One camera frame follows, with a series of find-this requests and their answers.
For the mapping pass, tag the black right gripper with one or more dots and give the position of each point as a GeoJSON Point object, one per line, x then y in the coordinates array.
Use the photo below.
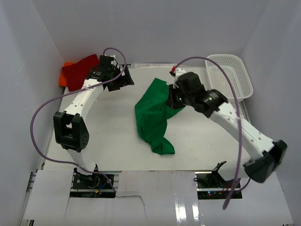
{"type": "Point", "coordinates": [173, 101]}

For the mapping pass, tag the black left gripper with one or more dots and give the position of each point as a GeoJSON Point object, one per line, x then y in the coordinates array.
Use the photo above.
{"type": "Point", "coordinates": [120, 81]}

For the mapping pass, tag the green t shirt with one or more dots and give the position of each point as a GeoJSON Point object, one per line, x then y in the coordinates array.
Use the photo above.
{"type": "Point", "coordinates": [152, 113]}

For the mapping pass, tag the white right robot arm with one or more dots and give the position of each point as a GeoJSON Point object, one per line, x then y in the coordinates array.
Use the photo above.
{"type": "Point", "coordinates": [265, 153]}

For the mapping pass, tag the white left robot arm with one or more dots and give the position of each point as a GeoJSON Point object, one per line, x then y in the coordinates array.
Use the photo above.
{"type": "Point", "coordinates": [69, 125]}

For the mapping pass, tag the folded red t shirt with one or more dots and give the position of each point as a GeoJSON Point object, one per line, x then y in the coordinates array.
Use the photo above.
{"type": "Point", "coordinates": [76, 73]}

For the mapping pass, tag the folded orange t shirt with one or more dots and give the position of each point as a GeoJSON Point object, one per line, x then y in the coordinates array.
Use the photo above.
{"type": "Point", "coordinates": [62, 79]}

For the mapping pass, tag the white perforated plastic basket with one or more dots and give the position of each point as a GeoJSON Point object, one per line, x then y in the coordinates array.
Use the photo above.
{"type": "Point", "coordinates": [236, 72]}

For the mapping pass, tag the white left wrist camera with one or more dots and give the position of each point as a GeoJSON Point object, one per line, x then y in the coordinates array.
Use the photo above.
{"type": "Point", "coordinates": [114, 62]}

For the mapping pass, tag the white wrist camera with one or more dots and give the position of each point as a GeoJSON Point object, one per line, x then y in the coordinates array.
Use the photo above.
{"type": "Point", "coordinates": [114, 62]}
{"type": "Point", "coordinates": [176, 71]}

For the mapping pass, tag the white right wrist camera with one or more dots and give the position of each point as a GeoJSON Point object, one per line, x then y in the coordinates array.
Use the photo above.
{"type": "Point", "coordinates": [176, 71]}

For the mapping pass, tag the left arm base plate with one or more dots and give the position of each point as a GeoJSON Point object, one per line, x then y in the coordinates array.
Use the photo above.
{"type": "Point", "coordinates": [93, 186]}

